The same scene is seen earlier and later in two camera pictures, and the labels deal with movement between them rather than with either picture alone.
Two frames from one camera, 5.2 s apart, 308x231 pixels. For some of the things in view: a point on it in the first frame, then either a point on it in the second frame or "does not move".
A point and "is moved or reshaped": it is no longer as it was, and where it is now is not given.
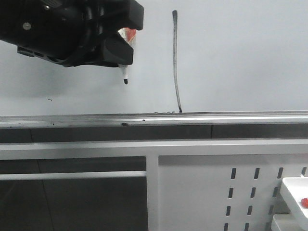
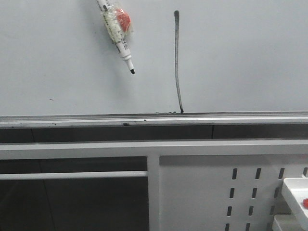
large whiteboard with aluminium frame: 196,64 does not move
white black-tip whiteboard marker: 129,34 is moved or reshaped
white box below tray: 285,222 does not move
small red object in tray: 304,202 does not move
